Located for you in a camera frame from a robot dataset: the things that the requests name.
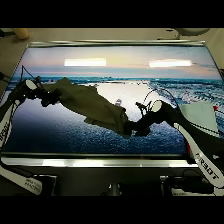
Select black cable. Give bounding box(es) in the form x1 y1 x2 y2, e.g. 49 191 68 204
143 87 179 113
19 64 38 84

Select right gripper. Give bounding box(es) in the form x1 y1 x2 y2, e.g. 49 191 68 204
129 115 154 138

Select olive green garment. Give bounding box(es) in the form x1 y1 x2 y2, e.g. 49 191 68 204
40 76 134 139

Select pale green garment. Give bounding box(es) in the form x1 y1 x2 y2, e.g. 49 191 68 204
180 101 220 130

